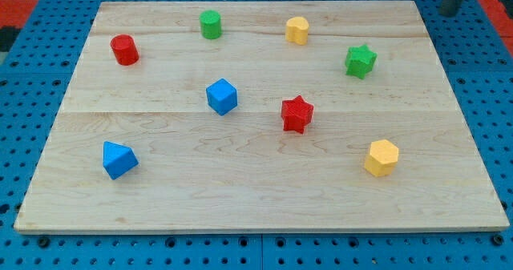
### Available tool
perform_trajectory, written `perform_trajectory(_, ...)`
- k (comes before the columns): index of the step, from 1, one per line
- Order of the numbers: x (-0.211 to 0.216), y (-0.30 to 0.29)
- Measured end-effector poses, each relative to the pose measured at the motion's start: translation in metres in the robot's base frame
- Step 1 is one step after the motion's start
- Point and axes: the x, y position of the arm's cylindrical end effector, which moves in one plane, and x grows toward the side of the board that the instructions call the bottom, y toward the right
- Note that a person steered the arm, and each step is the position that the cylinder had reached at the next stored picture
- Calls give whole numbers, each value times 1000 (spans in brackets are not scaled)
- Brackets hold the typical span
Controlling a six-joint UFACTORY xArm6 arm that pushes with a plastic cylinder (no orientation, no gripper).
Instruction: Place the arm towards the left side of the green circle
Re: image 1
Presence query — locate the yellow hexagon block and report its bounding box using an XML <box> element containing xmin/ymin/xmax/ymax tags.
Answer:
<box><xmin>364</xmin><ymin>139</ymin><xmax>399</xmax><ymax>177</ymax></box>

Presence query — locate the red cylinder block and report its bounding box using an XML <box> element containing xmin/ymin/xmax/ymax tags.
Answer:
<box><xmin>110</xmin><ymin>34</ymin><xmax>139</xmax><ymax>66</ymax></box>

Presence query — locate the blue cube block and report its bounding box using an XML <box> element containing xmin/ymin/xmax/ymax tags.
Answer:
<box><xmin>206</xmin><ymin>79</ymin><xmax>238</xmax><ymax>115</ymax></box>

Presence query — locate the blue triangular prism block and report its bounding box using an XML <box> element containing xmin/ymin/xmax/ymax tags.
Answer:
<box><xmin>103</xmin><ymin>141</ymin><xmax>139</xmax><ymax>179</ymax></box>

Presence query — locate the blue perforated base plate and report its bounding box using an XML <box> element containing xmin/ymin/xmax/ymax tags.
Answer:
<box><xmin>1</xmin><ymin>0</ymin><xmax>512</xmax><ymax>269</ymax></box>

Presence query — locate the yellow heart block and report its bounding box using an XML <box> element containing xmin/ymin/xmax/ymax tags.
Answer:
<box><xmin>285</xmin><ymin>16</ymin><xmax>309</xmax><ymax>46</ymax></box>

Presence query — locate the wooden board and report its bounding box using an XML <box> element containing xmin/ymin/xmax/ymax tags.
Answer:
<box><xmin>14</xmin><ymin>1</ymin><xmax>509</xmax><ymax>235</ymax></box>

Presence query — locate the red star block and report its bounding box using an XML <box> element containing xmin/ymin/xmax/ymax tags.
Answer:
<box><xmin>281</xmin><ymin>95</ymin><xmax>314</xmax><ymax>134</ymax></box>

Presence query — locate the green cylinder block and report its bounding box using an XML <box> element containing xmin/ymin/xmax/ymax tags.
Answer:
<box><xmin>199</xmin><ymin>10</ymin><xmax>222</xmax><ymax>39</ymax></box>

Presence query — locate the green star block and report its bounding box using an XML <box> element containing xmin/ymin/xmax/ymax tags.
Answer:
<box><xmin>345</xmin><ymin>44</ymin><xmax>378</xmax><ymax>79</ymax></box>

